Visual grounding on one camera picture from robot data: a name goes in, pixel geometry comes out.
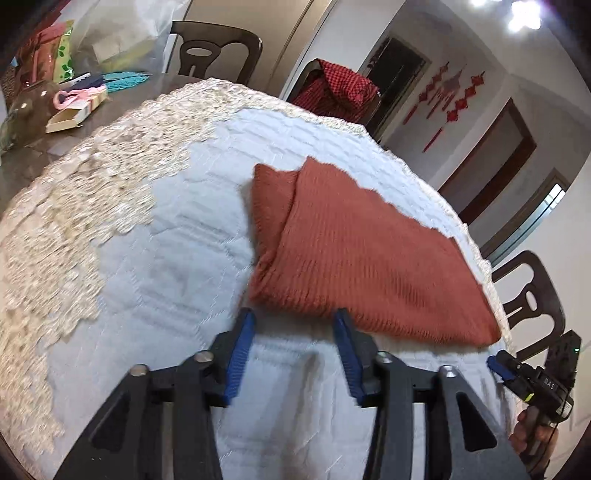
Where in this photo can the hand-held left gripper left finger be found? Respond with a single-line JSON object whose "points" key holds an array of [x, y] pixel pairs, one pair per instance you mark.
{"points": [[240, 360]]}

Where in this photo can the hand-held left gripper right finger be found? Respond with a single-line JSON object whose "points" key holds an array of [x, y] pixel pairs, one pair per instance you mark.
{"points": [[348, 360]]}

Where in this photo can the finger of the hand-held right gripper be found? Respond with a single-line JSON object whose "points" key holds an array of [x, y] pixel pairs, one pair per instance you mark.
{"points": [[505, 367]]}

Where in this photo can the rust red knit sweater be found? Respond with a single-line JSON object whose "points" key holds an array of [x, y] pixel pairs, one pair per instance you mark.
{"points": [[360, 258]]}

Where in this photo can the person's right hand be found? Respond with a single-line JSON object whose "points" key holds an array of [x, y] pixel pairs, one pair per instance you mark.
{"points": [[521, 434]]}

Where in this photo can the dark wooden chair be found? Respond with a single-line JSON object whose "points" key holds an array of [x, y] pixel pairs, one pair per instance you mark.
{"points": [[545, 295], [231, 41], [300, 85]]}

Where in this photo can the light blue quilted blanket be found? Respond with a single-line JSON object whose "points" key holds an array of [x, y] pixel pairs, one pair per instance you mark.
{"points": [[161, 300]]}

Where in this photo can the grey framed window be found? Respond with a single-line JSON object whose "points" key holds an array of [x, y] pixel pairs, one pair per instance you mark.
{"points": [[549, 198]]}

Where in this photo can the cream lace tablecloth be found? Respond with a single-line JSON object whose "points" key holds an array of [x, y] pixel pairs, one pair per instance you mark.
{"points": [[92, 184]]}

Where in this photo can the red checked garment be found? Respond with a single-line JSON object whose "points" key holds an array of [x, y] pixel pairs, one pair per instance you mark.
{"points": [[341, 92]]}

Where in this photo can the dark glass door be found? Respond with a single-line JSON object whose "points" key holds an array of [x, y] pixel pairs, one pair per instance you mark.
{"points": [[397, 83]]}

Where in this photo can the cream box with pink ribbon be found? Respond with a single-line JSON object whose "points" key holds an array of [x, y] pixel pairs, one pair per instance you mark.
{"points": [[76, 113]]}

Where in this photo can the dark blue case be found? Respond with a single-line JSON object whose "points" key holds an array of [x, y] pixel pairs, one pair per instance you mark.
{"points": [[87, 81]]}

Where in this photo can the glass jar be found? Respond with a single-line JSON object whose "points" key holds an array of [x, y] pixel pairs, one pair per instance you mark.
{"points": [[30, 115]]}

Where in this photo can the white plastic bag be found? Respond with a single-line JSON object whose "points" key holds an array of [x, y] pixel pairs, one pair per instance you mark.
{"points": [[124, 32]]}

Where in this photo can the green floral snack packet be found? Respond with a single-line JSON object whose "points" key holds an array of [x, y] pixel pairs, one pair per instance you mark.
{"points": [[65, 53]]}

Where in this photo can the ceiling lamp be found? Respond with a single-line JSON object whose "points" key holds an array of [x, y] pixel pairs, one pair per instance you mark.
{"points": [[521, 14]]}

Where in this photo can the colourful snack packets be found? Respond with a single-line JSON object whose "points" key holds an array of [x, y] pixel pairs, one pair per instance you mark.
{"points": [[46, 53]]}

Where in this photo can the brown wooden door frame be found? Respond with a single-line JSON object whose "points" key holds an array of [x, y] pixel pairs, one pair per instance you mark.
{"points": [[517, 152]]}

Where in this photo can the red knot wall hanging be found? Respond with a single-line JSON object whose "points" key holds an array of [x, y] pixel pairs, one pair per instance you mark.
{"points": [[455, 112], [430, 88]]}

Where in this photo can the red wall ornament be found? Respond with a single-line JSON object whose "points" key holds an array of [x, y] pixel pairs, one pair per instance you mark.
{"points": [[450, 83]]}

